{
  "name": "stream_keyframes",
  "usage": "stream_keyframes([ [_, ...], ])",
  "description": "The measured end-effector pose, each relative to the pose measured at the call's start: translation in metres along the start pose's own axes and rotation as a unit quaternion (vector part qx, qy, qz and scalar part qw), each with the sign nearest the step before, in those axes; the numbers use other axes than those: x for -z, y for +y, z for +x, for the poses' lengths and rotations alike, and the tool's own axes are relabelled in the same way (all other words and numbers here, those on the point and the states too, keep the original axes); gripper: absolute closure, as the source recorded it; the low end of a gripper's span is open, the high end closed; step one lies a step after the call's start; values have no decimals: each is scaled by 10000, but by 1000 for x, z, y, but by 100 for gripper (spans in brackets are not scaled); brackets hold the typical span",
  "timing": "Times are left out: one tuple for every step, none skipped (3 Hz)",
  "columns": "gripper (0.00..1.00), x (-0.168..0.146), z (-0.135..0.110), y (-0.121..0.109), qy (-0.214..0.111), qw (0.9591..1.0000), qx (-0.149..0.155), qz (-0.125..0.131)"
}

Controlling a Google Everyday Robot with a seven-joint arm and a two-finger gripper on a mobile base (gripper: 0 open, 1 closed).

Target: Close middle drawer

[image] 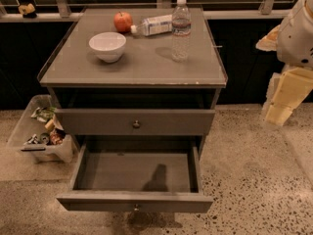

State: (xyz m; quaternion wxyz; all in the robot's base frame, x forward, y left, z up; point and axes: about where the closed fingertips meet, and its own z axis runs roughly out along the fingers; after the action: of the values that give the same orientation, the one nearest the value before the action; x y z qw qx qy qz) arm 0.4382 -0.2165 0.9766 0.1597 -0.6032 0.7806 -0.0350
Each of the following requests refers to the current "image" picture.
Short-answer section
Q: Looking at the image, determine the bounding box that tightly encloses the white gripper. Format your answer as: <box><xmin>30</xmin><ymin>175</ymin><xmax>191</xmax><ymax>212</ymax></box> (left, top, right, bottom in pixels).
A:
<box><xmin>255</xmin><ymin>0</ymin><xmax>313</xmax><ymax>126</ymax></box>

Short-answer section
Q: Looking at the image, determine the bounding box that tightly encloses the grey drawer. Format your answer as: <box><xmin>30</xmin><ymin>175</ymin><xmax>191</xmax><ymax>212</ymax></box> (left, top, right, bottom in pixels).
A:
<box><xmin>57</xmin><ymin>136</ymin><xmax>213</xmax><ymax>213</ymax></box>
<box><xmin>55</xmin><ymin>109</ymin><xmax>214</xmax><ymax>136</ymax></box>

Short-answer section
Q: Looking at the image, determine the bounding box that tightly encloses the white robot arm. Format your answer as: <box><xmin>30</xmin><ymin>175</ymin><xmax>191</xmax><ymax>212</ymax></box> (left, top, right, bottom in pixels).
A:
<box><xmin>256</xmin><ymin>0</ymin><xmax>313</xmax><ymax>125</ymax></box>

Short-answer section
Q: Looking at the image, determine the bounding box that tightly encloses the grey drawer cabinet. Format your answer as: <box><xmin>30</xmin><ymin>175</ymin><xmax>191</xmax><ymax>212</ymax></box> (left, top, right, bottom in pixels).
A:
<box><xmin>36</xmin><ymin>5</ymin><xmax>229</xmax><ymax>141</ymax></box>

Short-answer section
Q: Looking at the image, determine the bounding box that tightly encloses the grey top drawer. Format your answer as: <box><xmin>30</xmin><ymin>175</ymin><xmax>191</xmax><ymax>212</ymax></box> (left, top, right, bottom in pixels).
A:
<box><xmin>55</xmin><ymin>109</ymin><xmax>214</xmax><ymax>136</ymax></box>

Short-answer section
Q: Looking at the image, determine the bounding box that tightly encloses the metal window railing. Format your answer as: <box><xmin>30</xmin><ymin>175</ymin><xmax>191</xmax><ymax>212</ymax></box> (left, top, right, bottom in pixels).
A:
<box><xmin>0</xmin><ymin>0</ymin><xmax>313</xmax><ymax>24</ymax></box>

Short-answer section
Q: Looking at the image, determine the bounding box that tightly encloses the upright clear water bottle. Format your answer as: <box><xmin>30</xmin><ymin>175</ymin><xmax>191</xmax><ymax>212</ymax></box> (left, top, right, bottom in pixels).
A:
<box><xmin>172</xmin><ymin>0</ymin><xmax>191</xmax><ymax>62</ymax></box>

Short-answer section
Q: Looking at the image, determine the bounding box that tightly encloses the lying bottle with label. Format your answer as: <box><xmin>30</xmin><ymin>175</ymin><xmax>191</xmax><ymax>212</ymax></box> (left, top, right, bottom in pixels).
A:
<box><xmin>130</xmin><ymin>15</ymin><xmax>172</xmax><ymax>36</ymax></box>

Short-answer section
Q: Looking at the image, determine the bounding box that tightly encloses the red apple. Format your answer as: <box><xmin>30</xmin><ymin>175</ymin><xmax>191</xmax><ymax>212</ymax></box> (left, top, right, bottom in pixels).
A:
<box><xmin>113</xmin><ymin>12</ymin><xmax>133</xmax><ymax>33</ymax></box>

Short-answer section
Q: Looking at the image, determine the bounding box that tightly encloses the white ceramic bowl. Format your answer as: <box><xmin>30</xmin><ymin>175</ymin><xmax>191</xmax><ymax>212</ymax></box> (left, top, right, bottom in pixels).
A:
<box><xmin>89</xmin><ymin>32</ymin><xmax>126</xmax><ymax>63</ymax></box>

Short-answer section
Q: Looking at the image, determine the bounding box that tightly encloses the red snack wrapper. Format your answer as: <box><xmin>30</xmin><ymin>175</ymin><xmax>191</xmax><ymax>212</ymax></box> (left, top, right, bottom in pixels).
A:
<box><xmin>50</xmin><ymin>129</ymin><xmax>66</xmax><ymax>145</ymax></box>

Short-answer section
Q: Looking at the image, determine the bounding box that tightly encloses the green crumpled wrapper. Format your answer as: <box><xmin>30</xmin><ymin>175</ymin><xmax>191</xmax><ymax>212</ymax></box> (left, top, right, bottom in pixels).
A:
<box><xmin>31</xmin><ymin>107</ymin><xmax>56</xmax><ymax>123</ymax></box>

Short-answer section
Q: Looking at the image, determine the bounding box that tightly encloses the clear plastic trash bin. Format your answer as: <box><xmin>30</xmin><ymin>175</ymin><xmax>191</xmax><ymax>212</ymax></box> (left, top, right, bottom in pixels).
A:
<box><xmin>7</xmin><ymin>95</ymin><xmax>73</xmax><ymax>163</ymax></box>

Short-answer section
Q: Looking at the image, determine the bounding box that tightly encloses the small yellow black object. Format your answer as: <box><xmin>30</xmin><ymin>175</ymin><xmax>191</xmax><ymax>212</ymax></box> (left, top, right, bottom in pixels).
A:
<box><xmin>19</xmin><ymin>3</ymin><xmax>37</xmax><ymax>19</ymax></box>

